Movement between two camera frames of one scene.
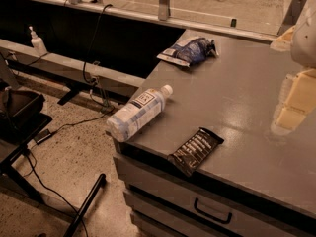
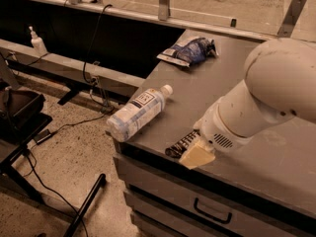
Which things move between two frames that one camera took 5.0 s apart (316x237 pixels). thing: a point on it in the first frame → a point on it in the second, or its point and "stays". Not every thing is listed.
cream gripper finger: x=297 y=101 → x=213 y=137
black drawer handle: x=208 y=214 stays
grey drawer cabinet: x=257 y=183 stays
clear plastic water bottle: x=134 y=114 stays
